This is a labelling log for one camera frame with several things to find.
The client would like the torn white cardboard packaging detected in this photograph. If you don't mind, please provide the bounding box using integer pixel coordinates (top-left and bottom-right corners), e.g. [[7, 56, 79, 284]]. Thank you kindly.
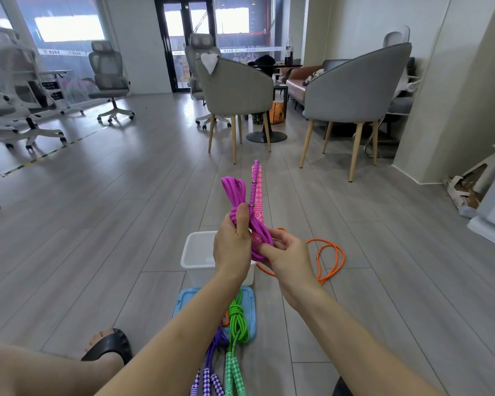
[[443, 135, 495, 219]]

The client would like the white office desk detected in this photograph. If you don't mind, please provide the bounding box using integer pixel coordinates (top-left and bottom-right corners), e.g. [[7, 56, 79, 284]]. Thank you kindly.
[[0, 69, 85, 117]]

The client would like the person's right hand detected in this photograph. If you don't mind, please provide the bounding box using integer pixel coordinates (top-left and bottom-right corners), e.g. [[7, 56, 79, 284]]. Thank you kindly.
[[258, 228, 321, 296]]

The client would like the purple jump rope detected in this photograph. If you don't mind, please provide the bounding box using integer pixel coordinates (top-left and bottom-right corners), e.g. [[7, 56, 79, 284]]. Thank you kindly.
[[189, 325, 230, 396]]

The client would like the white mesh office chair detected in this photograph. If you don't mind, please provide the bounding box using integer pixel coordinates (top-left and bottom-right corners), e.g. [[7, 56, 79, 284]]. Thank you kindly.
[[0, 26, 67, 152]]

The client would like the person's right forearm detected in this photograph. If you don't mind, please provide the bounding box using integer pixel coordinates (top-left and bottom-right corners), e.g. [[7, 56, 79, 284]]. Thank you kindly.
[[280, 281, 447, 396]]

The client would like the person's left hand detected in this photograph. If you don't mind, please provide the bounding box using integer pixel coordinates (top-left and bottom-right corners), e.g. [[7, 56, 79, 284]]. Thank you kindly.
[[213, 203, 252, 282]]

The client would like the black bag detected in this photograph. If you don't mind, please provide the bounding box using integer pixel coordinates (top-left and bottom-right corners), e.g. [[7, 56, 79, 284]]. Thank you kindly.
[[247, 54, 278, 75]]

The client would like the person's left forearm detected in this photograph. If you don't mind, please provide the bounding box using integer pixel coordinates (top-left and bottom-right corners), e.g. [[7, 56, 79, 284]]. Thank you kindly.
[[94, 271, 249, 396]]

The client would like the white office chair with headrest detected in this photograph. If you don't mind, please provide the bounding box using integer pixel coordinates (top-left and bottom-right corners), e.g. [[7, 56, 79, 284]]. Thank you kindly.
[[364, 25, 422, 158]]

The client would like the white plastic storage bin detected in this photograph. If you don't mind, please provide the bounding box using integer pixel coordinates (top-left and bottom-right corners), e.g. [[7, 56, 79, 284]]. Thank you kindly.
[[180, 231, 257, 289]]

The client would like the green jump rope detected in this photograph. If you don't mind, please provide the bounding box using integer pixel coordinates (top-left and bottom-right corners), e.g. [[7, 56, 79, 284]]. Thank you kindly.
[[224, 289, 251, 396]]

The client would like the light blue bin lid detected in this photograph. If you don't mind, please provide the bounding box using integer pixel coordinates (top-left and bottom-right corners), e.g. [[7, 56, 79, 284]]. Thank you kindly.
[[172, 286, 257, 343]]

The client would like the orange bag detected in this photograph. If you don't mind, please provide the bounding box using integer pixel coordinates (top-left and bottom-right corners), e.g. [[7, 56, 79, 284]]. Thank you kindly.
[[268, 100, 285, 125]]

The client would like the person's left leg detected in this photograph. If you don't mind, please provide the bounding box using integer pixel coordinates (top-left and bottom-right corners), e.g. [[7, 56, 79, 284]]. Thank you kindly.
[[0, 329, 125, 396]]

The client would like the magenta pink jump rope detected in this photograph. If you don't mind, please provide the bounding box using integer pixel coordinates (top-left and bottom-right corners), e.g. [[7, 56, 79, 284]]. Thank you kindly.
[[221, 160, 275, 262]]

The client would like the black slip-on shoe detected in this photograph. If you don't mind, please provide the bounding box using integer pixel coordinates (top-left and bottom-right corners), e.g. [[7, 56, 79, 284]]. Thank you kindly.
[[81, 328, 133, 366], [332, 377, 354, 396]]

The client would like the grey mesh office chair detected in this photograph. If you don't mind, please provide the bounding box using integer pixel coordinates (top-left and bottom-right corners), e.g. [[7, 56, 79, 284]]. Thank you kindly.
[[86, 40, 135, 123]]

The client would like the black round pedestal table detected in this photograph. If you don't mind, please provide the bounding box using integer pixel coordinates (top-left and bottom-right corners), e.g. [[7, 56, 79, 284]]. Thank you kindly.
[[246, 62, 303, 144]]

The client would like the brown leather sofa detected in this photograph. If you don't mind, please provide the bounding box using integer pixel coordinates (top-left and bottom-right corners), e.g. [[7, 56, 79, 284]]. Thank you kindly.
[[285, 64, 323, 108]]

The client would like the grey armchair with heart tag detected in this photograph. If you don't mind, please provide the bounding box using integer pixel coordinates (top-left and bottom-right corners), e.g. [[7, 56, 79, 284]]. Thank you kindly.
[[194, 53, 274, 165]]

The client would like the large grey wooden-leg armchair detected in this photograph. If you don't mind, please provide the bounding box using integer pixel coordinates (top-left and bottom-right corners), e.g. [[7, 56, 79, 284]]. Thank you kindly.
[[299, 42, 413, 183]]

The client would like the orange jump rope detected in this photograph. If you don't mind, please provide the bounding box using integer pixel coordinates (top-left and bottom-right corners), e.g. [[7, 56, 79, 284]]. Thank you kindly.
[[256, 227, 347, 286]]

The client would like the grey office chair with headrest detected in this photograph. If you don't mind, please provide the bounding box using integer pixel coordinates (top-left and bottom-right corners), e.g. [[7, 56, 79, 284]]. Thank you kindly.
[[184, 33, 232, 131]]

